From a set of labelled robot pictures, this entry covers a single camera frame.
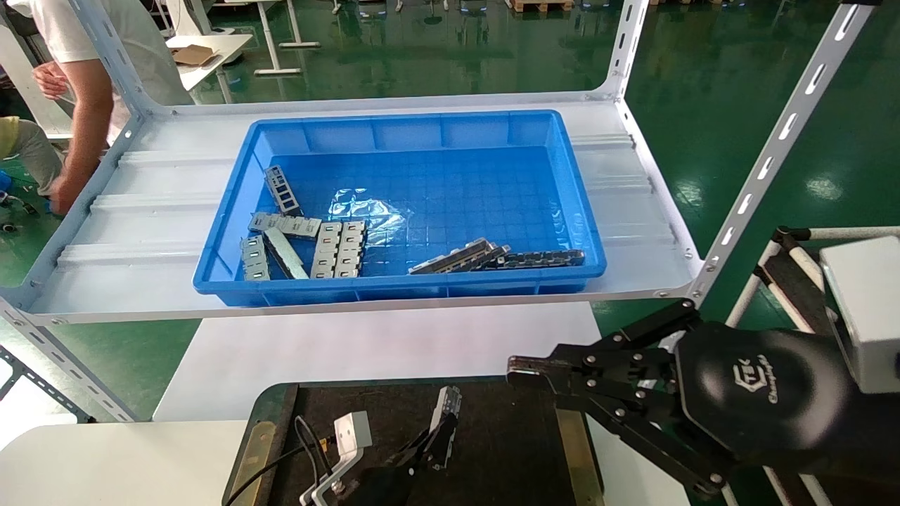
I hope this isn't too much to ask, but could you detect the person in white shirt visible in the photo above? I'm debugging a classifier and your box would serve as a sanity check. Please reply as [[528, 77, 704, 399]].
[[6, 0, 196, 216]]

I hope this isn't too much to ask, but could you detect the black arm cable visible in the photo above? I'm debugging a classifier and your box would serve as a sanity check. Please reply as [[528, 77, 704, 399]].
[[239, 415, 335, 506]]

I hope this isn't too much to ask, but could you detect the long dark metal part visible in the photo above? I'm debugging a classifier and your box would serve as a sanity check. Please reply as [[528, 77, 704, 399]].
[[492, 249, 586, 270]]

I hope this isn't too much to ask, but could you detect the clear plastic film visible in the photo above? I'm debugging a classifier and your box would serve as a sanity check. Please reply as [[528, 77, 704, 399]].
[[330, 186, 410, 247]]

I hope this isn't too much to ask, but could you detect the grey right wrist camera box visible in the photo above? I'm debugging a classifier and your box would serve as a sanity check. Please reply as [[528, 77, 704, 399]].
[[821, 235, 900, 393]]

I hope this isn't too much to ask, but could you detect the blue plastic bin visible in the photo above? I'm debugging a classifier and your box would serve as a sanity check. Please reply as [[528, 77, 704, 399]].
[[193, 109, 608, 307]]

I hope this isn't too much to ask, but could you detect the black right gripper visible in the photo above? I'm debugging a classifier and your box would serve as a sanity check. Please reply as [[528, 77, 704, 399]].
[[508, 299, 855, 501]]

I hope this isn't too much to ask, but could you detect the grey wheeled chair base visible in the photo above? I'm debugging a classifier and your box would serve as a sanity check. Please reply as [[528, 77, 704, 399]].
[[0, 193, 37, 234]]

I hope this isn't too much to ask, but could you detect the dark metal cage part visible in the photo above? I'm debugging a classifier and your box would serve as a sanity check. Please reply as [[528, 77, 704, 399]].
[[450, 244, 512, 273]]

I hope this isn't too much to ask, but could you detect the white pipe cart frame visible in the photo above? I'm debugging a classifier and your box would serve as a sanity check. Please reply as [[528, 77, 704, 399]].
[[710, 226, 900, 506]]

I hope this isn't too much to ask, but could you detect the brown cardboard box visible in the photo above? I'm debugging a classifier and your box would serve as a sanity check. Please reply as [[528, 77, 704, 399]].
[[172, 44, 220, 68]]

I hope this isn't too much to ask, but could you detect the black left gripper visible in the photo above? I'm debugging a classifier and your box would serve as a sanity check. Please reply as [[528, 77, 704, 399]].
[[345, 420, 458, 506]]

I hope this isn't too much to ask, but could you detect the upright metal cage part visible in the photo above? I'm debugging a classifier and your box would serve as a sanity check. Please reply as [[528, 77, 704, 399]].
[[264, 165, 304, 216]]

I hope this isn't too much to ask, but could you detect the white table frame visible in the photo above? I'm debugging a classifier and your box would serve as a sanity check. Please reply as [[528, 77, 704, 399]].
[[236, 0, 321, 77]]

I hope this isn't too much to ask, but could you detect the white background table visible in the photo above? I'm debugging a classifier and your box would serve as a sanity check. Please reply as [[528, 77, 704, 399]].
[[165, 33, 254, 93]]

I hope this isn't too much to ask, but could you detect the short silver cage part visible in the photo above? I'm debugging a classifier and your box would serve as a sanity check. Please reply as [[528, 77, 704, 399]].
[[240, 235, 271, 281]]

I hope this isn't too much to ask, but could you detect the long silver cage part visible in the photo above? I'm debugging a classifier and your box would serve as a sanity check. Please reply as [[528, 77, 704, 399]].
[[409, 238, 496, 275]]

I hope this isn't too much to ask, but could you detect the long metal cage part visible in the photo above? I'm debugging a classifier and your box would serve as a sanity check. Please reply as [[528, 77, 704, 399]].
[[427, 385, 463, 470]]

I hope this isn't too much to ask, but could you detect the white metal shelf rack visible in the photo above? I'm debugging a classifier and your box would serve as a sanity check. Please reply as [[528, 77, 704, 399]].
[[0, 0, 883, 424]]

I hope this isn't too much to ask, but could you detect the slanted silver cage part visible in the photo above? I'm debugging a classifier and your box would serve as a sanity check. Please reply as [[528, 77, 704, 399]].
[[263, 227, 310, 280]]

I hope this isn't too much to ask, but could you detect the black tray container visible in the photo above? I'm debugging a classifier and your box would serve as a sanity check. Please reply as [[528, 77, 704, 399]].
[[224, 378, 607, 506]]

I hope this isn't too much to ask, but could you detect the flat silver cage part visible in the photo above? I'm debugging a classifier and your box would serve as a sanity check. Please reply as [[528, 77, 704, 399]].
[[247, 212, 323, 240]]

